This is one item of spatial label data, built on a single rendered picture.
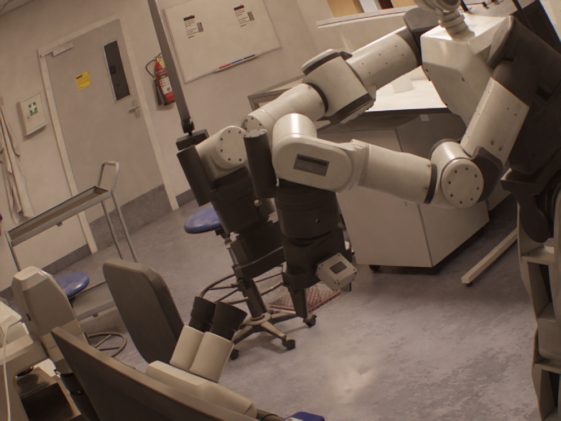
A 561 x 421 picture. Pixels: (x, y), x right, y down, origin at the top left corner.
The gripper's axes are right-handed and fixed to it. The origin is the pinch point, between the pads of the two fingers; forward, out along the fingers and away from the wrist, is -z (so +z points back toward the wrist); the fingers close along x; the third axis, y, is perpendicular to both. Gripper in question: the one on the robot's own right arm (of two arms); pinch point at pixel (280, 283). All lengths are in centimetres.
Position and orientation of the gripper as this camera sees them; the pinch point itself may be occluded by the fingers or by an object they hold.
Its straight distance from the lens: 145.6
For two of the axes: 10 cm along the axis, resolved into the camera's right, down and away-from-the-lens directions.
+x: -7.5, 3.9, -5.4
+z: -4.3, -9.0, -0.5
